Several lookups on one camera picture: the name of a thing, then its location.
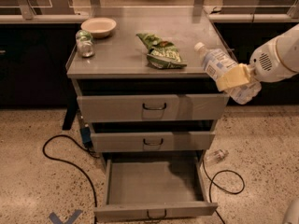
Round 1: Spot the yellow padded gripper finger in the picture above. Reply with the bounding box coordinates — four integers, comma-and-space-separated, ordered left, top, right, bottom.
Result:
216, 63, 250, 91

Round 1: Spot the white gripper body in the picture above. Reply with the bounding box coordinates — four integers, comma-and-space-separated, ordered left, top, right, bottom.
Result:
249, 38, 289, 83

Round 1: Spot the clear blue-label plastic bottle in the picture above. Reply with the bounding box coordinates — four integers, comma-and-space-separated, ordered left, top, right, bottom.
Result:
194, 42, 262, 105

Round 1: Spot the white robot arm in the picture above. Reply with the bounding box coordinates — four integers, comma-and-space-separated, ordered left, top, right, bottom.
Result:
216, 24, 299, 91

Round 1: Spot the clear bottle on floor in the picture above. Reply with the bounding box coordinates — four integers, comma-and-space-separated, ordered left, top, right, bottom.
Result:
205, 149, 229, 166

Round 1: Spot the top grey drawer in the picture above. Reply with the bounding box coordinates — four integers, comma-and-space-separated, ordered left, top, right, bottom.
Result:
78, 94, 228, 122

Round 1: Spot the grey drawer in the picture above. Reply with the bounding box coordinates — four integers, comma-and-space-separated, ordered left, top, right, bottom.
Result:
78, 94, 228, 122
94, 153, 218, 222
91, 132, 215, 152

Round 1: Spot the grey metal drawer cabinet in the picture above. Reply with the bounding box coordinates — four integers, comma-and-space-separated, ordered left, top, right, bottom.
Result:
65, 6, 242, 173

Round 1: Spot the middle grey drawer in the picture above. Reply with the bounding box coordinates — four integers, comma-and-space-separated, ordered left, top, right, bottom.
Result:
91, 132, 215, 152

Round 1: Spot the bottom grey drawer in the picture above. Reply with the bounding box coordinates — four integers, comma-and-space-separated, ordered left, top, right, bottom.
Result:
94, 153, 218, 222

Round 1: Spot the green chip bag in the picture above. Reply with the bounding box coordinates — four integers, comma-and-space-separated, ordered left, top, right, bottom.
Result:
136, 33, 187, 69

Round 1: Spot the cream ceramic bowl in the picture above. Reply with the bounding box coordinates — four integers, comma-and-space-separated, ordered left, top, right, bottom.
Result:
81, 18, 117, 38

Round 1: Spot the green soda can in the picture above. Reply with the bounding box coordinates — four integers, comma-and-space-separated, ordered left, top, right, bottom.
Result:
76, 30, 94, 58

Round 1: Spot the blue power box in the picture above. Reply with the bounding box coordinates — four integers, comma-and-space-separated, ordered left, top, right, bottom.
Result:
80, 127, 93, 148

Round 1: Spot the black cable right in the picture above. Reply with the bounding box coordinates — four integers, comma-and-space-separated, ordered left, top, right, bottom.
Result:
202, 161, 246, 224

